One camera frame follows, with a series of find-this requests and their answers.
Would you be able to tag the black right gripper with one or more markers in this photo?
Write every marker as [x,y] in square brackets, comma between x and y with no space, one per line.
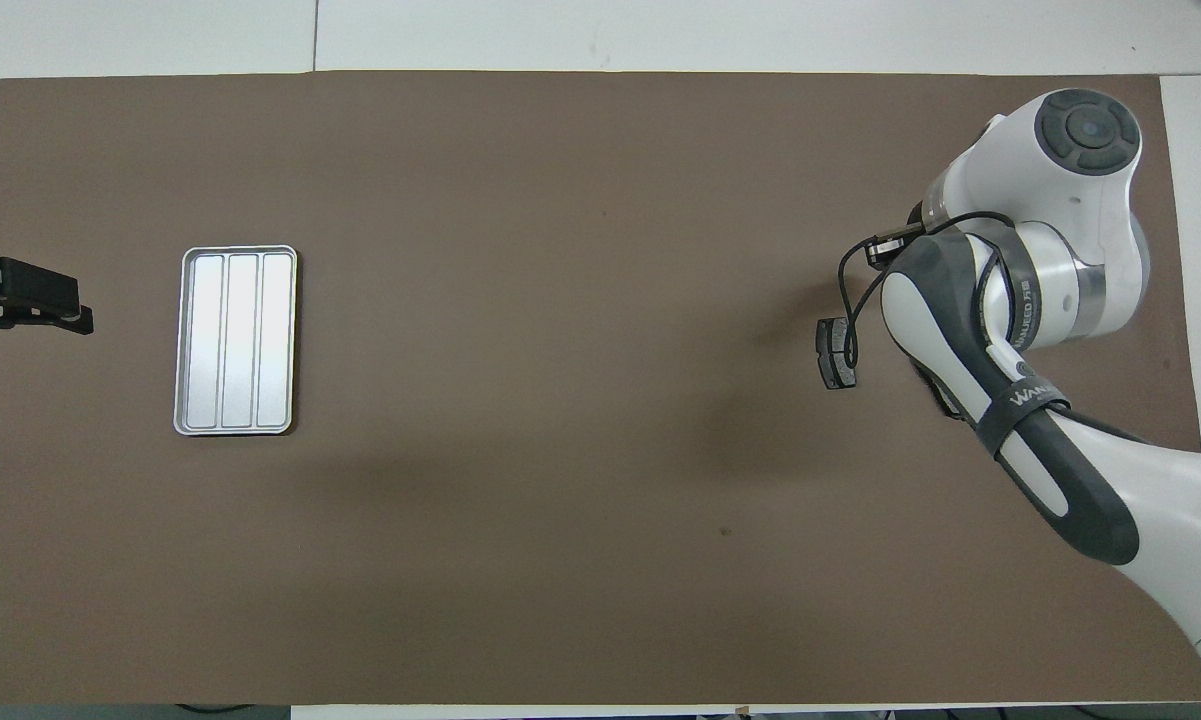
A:
[895,250]

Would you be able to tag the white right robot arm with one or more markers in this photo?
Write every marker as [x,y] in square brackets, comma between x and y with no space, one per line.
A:
[1090,250]

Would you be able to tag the brown table mat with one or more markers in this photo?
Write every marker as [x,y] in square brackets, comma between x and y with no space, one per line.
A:
[560,500]

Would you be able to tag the silver metal tray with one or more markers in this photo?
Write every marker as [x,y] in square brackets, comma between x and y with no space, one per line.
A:
[235,340]

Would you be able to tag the rectangular grey brake pad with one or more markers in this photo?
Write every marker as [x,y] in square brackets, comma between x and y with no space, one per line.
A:
[832,365]

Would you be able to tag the curved grey brake pad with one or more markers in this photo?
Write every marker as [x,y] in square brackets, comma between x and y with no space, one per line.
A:
[950,405]

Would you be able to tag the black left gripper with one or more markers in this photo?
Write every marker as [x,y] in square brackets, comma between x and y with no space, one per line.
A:
[30,285]

